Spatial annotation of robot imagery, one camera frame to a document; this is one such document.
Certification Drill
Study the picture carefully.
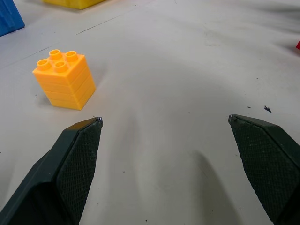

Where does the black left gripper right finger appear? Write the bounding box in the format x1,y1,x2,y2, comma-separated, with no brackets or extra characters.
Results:
228,114,300,225

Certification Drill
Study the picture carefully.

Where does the yellow toy block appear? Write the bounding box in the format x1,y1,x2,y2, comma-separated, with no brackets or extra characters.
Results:
41,0,106,10

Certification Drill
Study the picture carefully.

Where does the yellow studded building block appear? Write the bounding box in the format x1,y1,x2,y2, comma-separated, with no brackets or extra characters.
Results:
32,49,96,111

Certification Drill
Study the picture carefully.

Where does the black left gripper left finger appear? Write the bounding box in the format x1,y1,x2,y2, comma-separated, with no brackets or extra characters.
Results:
0,117,104,225

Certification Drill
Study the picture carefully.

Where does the blue toy block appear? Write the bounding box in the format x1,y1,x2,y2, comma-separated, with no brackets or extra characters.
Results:
0,0,26,38

